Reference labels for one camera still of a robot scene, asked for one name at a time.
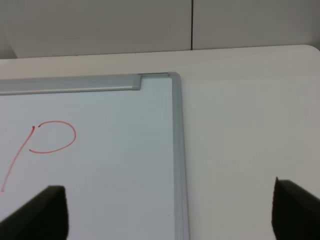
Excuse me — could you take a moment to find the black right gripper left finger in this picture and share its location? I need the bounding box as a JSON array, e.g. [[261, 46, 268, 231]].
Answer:
[[0, 185, 69, 240]]

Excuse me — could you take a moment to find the white aluminium-framed whiteboard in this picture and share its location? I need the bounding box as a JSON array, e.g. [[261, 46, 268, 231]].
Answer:
[[0, 72, 189, 240]]

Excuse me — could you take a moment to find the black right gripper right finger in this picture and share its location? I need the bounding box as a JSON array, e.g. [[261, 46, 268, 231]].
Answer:
[[271, 178, 320, 240]]

